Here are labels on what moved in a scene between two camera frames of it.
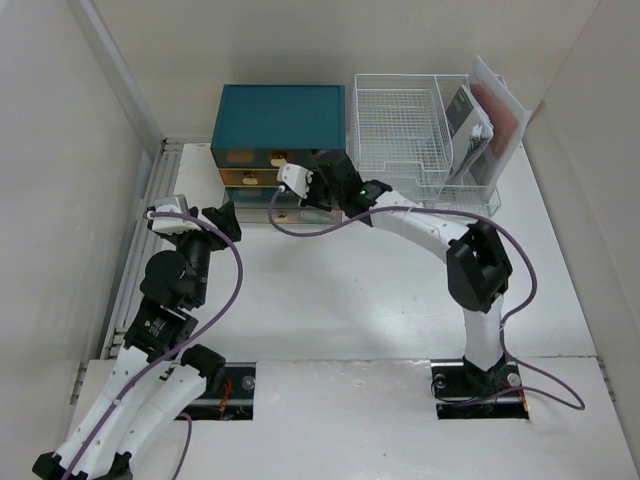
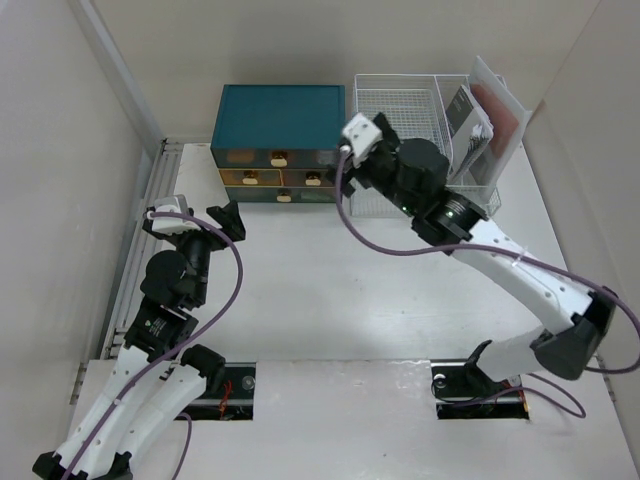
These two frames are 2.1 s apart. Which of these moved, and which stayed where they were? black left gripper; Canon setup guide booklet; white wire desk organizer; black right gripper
Moved: black right gripper
Stayed: white wire desk organizer; Canon setup guide booklet; black left gripper
